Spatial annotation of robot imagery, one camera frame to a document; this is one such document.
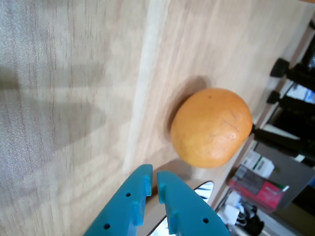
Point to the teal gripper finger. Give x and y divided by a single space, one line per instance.
192 211
118 211

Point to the white plate with blue strokes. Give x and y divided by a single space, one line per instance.
205 189

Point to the black adapter bundle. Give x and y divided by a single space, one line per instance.
256 225

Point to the red and grey box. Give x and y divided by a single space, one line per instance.
268 194

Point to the white and green box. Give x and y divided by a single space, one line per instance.
258 163

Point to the black tripod stand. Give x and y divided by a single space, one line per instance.
295 115

